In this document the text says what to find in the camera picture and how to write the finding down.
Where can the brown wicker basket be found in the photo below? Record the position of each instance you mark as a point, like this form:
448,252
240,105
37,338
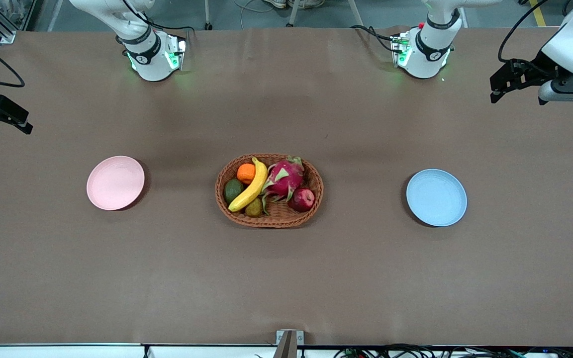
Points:
279,217

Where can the blue plate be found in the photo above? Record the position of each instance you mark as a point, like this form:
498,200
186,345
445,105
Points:
435,199

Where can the green avocado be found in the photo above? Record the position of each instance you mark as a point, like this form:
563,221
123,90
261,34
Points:
233,191

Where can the orange fruit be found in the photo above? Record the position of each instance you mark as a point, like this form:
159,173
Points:
245,174

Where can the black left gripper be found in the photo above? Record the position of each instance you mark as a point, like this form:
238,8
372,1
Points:
536,66

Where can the metal table bracket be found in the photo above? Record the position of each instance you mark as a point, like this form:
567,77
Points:
289,343

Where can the brown-green kiwi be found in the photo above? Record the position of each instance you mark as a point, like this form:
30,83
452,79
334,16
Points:
254,209

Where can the white table edge rail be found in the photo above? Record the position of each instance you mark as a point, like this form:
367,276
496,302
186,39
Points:
67,352

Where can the red apple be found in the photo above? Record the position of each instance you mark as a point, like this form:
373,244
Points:
301,200

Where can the pink plate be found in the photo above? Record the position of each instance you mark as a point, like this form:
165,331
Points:
115,184

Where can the metal stand leg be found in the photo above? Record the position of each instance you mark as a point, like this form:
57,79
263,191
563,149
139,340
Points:
208,15
356,15
294,15

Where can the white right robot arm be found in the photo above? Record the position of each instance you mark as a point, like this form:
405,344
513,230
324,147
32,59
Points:
149,62

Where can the white shoe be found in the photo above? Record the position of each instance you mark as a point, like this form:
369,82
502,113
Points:
274,3
306,3

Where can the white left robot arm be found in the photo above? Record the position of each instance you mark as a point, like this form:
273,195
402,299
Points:
428,53

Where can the pink dragon fruit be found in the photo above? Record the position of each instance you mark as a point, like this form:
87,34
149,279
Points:
284,179

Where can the table cover sheet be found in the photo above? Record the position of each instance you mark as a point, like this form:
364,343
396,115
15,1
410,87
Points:
286,278

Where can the yellow banana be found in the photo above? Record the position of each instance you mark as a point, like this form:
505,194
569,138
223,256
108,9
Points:
252,190

